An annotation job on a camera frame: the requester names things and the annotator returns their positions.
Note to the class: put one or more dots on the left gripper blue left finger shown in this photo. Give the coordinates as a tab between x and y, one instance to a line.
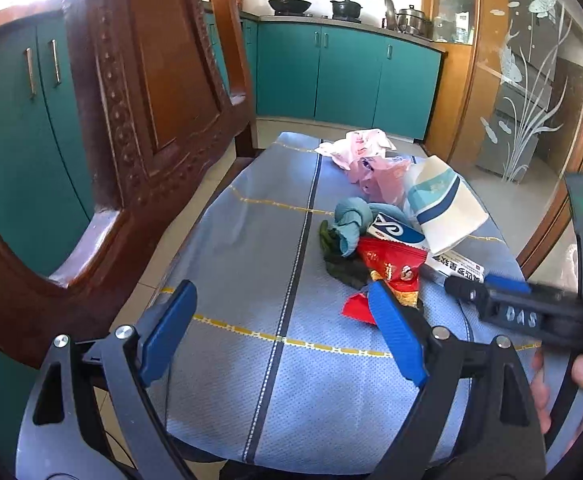
161	328

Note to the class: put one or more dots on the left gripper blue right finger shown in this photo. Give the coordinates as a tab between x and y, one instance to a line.
391	319

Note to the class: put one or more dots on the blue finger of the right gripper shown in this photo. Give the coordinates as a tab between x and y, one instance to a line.
500	282

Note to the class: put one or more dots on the red snack packet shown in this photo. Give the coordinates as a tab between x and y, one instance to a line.
395	264

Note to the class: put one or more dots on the dark green wrapper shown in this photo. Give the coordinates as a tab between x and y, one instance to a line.
350	270

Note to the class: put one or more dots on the white teal paper cup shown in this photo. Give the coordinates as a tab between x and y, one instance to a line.
442	204

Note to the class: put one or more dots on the teal cloth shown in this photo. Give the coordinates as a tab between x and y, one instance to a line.
352	218

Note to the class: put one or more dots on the pink plastic bag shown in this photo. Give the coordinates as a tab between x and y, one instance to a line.
365	157

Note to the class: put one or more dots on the blue checked seat cushion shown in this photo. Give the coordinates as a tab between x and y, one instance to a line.
270	372

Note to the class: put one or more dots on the etched glass sliding door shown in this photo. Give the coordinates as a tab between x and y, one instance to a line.
522	130

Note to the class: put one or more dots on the carved wooden chair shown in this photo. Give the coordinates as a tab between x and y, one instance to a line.
156	113

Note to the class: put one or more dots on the stainless steel steamer pot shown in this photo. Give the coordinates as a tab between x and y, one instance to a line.
414	22

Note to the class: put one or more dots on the steel pot lid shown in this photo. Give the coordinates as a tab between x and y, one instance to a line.
391	22

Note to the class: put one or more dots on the wooden glass display cabinet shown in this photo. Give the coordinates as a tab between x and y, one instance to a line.
453	30

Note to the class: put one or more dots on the black cooking pot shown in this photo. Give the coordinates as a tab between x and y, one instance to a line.
346	10

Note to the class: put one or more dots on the black wok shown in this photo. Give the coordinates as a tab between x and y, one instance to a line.
290	7

